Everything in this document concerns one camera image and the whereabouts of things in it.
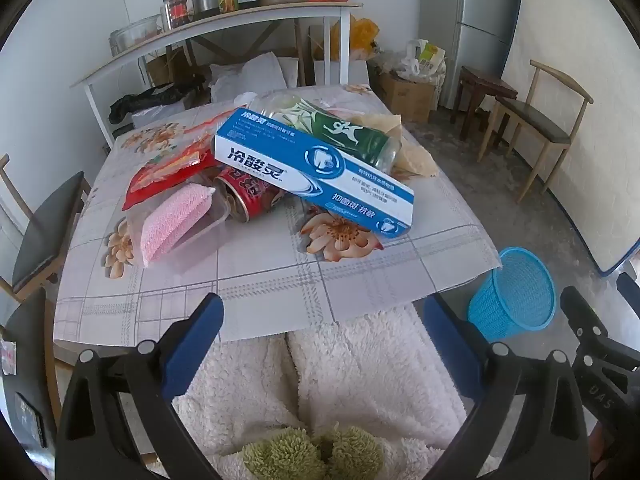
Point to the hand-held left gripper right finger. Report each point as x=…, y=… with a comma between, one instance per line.
x=452, y=345

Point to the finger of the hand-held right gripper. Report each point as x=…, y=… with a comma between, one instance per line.
x=631, y=291
x=582, y=320

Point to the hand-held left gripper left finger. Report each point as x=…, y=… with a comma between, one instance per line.
x=192, y=345

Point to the blue plastic basket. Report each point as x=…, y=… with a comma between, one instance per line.
x=500, y=300

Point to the pink sponge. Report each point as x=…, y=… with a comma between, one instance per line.
x=170, y=220

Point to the red drink can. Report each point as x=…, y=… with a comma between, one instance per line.
x=250, y=195

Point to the red snack packet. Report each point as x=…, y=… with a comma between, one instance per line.
x=165, y=165

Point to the brown paper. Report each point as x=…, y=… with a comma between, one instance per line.
x=415, y=157

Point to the blue white toothpaste box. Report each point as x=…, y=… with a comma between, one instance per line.
x=310, y=170

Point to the clear bottle green label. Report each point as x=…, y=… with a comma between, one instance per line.
x=350, y=132

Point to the floral checked tablecloth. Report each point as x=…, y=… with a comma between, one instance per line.
x=250, y=270

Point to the white fleece clothing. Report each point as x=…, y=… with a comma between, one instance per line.
x=350, y=360

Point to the green fluffy cloth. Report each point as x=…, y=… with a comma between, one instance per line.
x=280, y=455

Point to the wooden chair dark seat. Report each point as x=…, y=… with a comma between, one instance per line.
x=47, y=230
x=540, y=120
x=27, y=325

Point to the black plastic bag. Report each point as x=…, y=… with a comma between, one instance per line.
x=145, y=102

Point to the cardboard box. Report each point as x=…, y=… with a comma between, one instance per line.
x=405, y=97

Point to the dark wooden stool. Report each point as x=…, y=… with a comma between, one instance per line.
x=485, y=85

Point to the white plastic bags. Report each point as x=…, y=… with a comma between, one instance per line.
x=250, y=77

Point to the white bag green print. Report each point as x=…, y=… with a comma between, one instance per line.
x=425, y=57

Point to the glass bowl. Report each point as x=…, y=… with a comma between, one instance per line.
x=135, y=35

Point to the silver fridge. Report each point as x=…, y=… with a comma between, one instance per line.
x=480, y=10

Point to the yellow plastic bag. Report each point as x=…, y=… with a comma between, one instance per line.
x=362, y=35

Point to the white desk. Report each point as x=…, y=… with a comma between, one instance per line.
x=225, y=22

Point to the dark red jar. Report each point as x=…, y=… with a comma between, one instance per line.
x=178, y=12

